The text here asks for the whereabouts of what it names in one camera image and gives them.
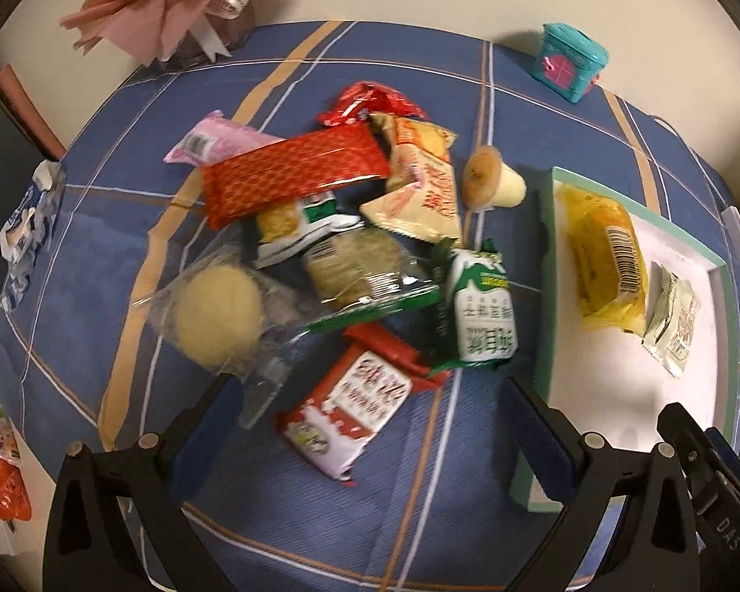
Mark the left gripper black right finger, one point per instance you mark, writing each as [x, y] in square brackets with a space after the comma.
[653, 548]

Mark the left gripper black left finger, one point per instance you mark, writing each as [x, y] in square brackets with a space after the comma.
[88, 546]

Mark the cream white snack packet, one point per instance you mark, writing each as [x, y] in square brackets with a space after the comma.
[670, 330]

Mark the clear packet round cake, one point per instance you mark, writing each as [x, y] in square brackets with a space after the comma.
[231, 319]

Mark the red white milk snack packet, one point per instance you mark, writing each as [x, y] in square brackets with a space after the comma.
[357, 398]

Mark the orange yellow cake packet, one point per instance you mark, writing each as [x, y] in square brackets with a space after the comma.
[612, 278]

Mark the green white corn snack packet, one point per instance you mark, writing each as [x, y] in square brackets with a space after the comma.
[288, 229]

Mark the clear green-edged cracker packet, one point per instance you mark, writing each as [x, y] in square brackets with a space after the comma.
[363, 275]

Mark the jelly pudding cup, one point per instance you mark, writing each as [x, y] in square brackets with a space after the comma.
[488, 182]

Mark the long red patterned packet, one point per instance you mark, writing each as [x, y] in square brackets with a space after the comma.
[292, 169]

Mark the yellow swiss roll packet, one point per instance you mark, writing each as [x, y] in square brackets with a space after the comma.
[420, 201]

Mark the orange bag on floor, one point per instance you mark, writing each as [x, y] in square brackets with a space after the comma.
[14, 499]

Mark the blue plaid tablecloth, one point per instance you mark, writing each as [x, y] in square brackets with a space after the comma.
[428, 512]

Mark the teal-rimmed white tray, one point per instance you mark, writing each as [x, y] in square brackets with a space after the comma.
[603, 379]

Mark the white power strip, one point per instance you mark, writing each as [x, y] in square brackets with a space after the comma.
[731, 220]

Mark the blue white tissue pack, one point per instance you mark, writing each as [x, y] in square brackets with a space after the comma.
[29, 228]

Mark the pink snack packet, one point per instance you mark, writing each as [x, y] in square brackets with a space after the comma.
[214, 139]

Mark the teal toy house box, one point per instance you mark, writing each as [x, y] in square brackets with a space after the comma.
[569, 61]

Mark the small red snack packet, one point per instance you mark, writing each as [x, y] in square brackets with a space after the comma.
[357, 102]

